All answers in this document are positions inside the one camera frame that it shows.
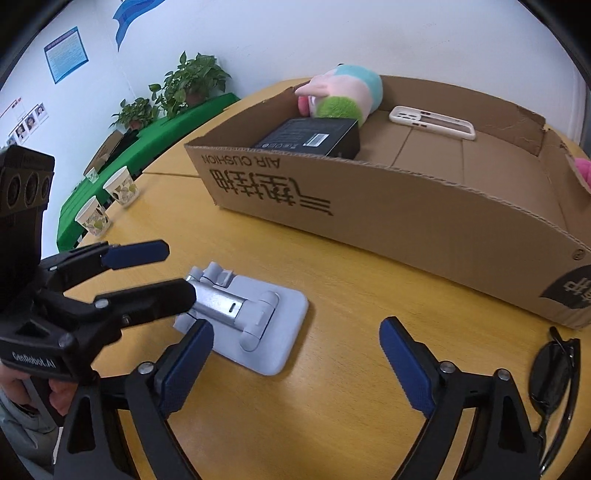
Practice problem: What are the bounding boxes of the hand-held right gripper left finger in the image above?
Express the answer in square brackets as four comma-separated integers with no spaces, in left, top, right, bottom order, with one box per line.
[53,318,215,480]

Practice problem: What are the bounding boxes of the grey folding phone stand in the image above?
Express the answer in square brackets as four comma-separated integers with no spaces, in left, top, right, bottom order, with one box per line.
[173,261,309,377]

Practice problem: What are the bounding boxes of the white phone case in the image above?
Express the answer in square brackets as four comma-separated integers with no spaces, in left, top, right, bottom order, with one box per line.
[389,106,476,141]

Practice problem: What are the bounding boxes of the small cardboard box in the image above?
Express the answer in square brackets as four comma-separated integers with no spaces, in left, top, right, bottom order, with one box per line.
[84,130,124,176]

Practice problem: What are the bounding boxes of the wooden desktop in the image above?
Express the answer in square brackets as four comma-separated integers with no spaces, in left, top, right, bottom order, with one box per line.
[39,78,591,480]

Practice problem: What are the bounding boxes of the person's left hand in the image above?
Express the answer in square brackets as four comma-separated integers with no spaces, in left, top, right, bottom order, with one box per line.
[0,366,78,417]

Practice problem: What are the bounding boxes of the blue framed wall poster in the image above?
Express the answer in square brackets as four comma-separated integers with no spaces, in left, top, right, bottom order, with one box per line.
[44,26,88,85]

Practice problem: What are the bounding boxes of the pink and teal plush toy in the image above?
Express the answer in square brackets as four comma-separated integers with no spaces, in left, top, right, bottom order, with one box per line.
[294,64,384,127]

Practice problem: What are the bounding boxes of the large potted green plant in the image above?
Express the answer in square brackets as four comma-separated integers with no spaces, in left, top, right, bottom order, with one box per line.
[148,52,232,118]

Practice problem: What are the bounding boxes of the blue wall decoration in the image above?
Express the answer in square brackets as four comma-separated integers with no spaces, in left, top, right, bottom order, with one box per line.
[113,0,167,51]

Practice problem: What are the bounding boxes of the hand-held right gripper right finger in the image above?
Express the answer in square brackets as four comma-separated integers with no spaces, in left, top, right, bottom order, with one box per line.
[379,316,543,480]

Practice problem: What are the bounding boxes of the green covered table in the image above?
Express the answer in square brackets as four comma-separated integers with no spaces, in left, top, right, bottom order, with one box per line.
[56,92,241,250]

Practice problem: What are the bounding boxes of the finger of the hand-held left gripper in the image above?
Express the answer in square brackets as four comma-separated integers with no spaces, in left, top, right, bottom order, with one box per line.
[34,278,198,342]
[39,239,170,289]

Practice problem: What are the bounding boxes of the wall photo display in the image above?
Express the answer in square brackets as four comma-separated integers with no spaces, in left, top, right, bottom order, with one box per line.
[0,98,49,146]

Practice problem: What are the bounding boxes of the small potted green plant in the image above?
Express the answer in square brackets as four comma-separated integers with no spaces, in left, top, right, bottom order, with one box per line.
[111,98,158,131]

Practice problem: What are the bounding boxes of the large cardboard box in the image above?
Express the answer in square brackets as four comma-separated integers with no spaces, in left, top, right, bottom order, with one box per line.
[184,74,591,330]

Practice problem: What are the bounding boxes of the black sunglasses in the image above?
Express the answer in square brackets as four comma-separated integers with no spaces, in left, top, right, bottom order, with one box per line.
[529,326,581,476]

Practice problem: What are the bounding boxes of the black product box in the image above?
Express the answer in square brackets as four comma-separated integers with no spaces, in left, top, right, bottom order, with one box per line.
[250,117,361,160]

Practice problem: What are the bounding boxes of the person's left forearm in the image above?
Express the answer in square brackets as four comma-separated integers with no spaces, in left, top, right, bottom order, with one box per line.
[0,390,63,476]

